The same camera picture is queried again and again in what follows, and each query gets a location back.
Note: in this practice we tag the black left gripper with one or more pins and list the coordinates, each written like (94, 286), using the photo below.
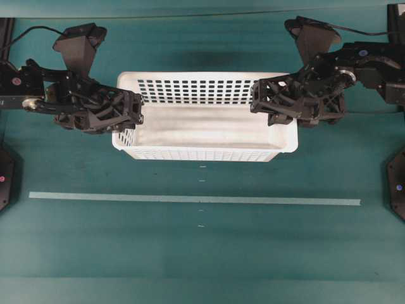
(68, 97)

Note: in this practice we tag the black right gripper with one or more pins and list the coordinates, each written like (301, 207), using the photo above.
(313, 95)

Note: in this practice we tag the white perforated plastic basket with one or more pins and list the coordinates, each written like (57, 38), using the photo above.
(201, 116)

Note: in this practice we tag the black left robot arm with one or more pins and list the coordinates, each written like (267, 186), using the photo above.
(13, 90)

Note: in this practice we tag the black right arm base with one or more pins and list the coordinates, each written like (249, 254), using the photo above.
(394, 177)

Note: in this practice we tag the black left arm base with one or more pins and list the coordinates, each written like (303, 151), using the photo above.
(11, 176)

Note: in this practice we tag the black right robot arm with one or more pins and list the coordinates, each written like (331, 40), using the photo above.
(376, 65)

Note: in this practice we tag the pale tape strip on table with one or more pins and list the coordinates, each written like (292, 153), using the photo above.
(194, 199)

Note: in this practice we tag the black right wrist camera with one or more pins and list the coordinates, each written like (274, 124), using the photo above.
(313, 38)

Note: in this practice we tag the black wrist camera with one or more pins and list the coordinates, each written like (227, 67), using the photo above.
(313, 38)
(78, 46)

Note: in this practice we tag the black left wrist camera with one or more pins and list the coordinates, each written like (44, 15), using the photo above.
(78, 46)

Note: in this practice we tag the black left frame rail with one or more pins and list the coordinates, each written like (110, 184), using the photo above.
(6, 32)

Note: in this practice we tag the black frame rail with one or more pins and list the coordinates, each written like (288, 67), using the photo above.
(6, 32)
(395, 23)

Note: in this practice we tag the black right frame rail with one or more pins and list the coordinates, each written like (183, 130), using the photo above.
(395, 23)

